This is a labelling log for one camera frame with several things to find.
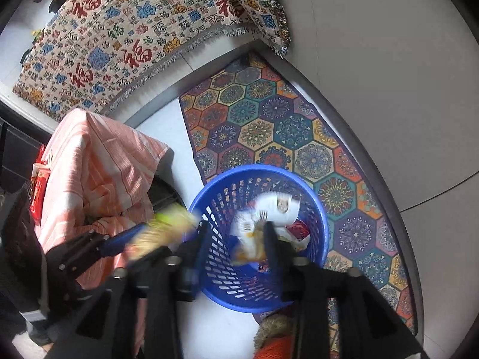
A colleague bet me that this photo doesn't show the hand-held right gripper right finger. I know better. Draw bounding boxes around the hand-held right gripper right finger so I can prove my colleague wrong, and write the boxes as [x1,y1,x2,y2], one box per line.
[263,221,429,359]

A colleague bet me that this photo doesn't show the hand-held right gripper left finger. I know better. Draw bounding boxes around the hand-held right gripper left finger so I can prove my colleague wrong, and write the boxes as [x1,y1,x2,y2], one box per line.
[47,220,210,359]

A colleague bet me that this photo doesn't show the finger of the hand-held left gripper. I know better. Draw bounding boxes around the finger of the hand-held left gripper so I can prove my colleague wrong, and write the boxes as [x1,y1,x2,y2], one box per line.
[47,223,148,279]

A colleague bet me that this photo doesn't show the white orange snack wrapper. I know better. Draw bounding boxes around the white orange snack wrapper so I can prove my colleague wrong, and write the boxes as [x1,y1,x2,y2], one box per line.
[229,211,270,266]

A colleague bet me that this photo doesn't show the crushed red can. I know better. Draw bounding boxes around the crushed red can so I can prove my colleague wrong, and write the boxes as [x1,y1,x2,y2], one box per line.
[284,220,311,251]

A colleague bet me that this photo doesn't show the yellow snack wrapper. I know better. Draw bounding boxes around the yellow snack wrapper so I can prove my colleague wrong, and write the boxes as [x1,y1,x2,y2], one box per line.
[127,209,199,260]

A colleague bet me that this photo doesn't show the blue plastic basket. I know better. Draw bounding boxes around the blue plastic basket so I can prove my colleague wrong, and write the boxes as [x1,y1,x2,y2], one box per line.
[184,164,331,314]

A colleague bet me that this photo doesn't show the black table base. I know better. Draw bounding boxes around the black table base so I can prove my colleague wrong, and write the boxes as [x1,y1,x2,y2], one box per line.
[148,177,188,219]

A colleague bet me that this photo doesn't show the orange striped tablecloth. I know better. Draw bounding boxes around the orange striped tablecloth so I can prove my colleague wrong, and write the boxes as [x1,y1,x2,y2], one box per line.
[37,108,175,358]

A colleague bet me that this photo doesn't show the hexagon patterned rug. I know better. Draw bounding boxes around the hexagon patterned rug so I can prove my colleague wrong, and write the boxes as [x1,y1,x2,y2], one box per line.
[179,53,418,359]

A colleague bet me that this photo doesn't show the beige base cabinet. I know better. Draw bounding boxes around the beige base cabinet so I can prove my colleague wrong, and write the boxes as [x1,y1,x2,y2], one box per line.
[273,0,479,345]

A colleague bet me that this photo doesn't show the large printed blanket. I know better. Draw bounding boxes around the large printed blanket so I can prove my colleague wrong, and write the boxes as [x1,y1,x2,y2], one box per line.
[13,0,259,120]

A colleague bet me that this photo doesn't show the narrow printed blanket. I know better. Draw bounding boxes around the narrow printed blanket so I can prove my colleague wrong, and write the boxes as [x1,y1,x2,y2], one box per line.
[210,0,292,57]

